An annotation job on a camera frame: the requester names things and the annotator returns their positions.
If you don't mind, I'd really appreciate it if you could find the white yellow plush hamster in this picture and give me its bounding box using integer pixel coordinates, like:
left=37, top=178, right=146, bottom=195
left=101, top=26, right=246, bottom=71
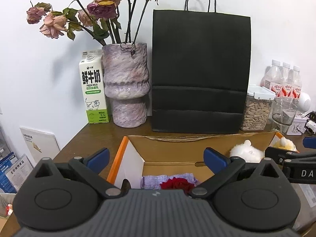
left=230, top=137, right=297, bottom=163

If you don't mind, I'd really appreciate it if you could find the red fabric rose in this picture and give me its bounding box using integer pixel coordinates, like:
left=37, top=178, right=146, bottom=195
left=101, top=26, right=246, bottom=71
left=160, top=177, right=195, bottom=193

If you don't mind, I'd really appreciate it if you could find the empty glass cup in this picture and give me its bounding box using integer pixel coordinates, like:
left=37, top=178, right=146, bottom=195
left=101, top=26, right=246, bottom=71
left=271, top=96, right=297, bottom=134

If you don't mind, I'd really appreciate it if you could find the white round speaker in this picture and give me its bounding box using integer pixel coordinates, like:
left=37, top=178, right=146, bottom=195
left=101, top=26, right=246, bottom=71
left=297, top=92, right=311, bottom=113

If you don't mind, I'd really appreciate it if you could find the stack of booklets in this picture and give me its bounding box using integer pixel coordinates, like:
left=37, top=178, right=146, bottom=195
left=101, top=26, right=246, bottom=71
left=0, top=152, right=33, bottom=194

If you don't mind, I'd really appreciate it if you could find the clear seed storage container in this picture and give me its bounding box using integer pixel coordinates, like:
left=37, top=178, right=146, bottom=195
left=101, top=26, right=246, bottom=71
left=240, top=85, right=276, bottom=131

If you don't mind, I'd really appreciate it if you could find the water bottle middle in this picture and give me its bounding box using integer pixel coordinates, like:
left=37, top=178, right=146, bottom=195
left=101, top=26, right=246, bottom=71
left=282, top=62, right=290, bottom=82

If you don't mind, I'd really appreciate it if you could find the water bottle left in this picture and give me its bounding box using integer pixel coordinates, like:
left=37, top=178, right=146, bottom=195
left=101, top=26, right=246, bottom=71
left=260, top=60, right=284, bottom=96

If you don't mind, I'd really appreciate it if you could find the cardboard box orange red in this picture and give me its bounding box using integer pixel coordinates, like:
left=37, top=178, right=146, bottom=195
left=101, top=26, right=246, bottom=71
left=107, top=132, right=282, bottom=189

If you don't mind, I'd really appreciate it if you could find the lavender knitted cloth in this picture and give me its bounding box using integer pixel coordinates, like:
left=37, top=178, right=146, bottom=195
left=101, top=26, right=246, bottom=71
left=140, top=173, right=200, bottom=192

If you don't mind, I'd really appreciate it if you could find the black paper shopping bag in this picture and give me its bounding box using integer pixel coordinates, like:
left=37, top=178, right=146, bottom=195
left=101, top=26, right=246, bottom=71
left=151, top=0, right=251, bottom=134

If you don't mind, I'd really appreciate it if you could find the purple marbled vase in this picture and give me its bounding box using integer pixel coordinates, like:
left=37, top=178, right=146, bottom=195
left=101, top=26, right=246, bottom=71
left=102, top=42, right=150, bottom=128

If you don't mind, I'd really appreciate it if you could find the green white milk carton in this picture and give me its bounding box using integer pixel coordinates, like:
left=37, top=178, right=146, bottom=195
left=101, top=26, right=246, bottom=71
left=79, top=50, right=110, bottom=124

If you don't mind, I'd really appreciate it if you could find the dried pink rose bouquet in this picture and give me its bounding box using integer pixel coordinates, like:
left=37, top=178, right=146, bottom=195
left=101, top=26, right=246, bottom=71
left=26, top=0, right=158, bottom=47

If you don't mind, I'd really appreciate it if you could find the white charger with cables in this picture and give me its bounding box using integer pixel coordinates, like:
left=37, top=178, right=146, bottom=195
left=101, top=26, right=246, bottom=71
left=305, top=111, right=316, bottom=135

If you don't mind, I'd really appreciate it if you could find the white wall panel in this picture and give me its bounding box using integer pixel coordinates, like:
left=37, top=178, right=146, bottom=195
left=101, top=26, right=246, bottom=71
left=20, top=127, right=60, bottom=166

